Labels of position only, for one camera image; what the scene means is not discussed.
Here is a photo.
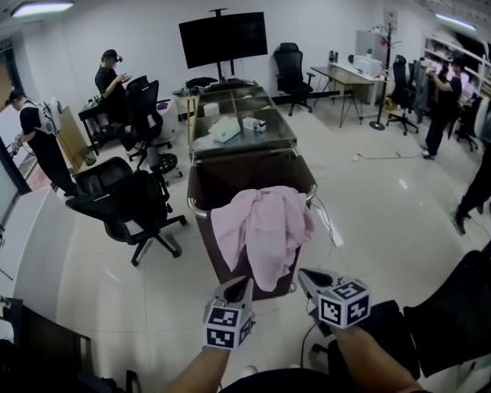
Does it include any white partition board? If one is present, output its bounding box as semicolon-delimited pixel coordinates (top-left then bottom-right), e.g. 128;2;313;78
355;29;388;63

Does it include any white tissue box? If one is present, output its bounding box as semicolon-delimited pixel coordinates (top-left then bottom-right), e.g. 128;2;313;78
207;115;242;143

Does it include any black side table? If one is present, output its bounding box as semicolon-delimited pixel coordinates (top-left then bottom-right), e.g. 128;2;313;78
78;100;107;155

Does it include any wooden board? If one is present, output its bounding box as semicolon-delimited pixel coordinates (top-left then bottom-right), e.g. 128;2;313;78
56;105;93;171

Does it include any white printer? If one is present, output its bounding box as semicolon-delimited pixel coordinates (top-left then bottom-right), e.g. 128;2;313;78
354;54;384;77

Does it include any black round stool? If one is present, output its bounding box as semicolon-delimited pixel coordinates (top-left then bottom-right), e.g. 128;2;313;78
146;145;184;187

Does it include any wooden desk with metal legs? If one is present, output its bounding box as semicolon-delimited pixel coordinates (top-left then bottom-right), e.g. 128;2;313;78
309;64;388;129

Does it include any small white box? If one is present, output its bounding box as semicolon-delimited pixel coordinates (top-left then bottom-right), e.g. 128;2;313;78
241;117;268;133

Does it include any white round bin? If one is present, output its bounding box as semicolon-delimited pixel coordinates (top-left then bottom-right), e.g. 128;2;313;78
157;98;179;141

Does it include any person's black shirt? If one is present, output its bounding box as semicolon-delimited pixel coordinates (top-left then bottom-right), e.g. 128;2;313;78
218;364;430;393

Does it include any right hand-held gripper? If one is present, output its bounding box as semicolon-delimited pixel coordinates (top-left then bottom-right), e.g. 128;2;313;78
297;268;372;338

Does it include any clear plastic bag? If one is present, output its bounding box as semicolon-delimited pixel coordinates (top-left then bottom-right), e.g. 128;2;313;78
191;135;218;153

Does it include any gray hanging garment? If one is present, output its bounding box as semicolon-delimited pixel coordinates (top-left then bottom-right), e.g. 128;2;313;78
411;59;430;124
473;95;491;144

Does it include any black television screen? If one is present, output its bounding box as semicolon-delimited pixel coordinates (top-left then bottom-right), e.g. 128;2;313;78
178;11;269;70

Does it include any white backpack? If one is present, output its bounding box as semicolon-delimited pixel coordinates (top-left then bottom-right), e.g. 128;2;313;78
34;98;65;137

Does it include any brown laundry hamper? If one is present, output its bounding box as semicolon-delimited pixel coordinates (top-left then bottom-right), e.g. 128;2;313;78
186;79;318;301

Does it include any black television stand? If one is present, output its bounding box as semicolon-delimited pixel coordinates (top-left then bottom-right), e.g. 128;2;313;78
210;8;246;84

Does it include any black desk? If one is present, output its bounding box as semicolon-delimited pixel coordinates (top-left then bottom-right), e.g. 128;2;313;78
0;296;93;393

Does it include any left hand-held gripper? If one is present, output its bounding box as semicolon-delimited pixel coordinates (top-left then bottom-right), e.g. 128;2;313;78
202;276;257;350

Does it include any black coat rack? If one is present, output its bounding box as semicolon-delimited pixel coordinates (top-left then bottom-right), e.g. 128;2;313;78
370;22;403;130

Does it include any ceiling tube light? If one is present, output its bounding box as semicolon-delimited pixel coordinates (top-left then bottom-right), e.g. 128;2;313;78
10;0;74;19
435;12;478;31

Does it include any person's left forearm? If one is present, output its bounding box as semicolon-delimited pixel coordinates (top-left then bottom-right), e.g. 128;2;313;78
160;345;233;393

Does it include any white wall shelf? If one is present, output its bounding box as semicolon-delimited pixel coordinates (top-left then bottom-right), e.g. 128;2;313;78
423;34;491;97

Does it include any person's right forearm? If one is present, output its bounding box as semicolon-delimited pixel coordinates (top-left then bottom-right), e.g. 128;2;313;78
332;324;421;392

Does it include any pink cloth garment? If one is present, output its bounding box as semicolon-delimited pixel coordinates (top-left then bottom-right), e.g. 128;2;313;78
210;186;316;292

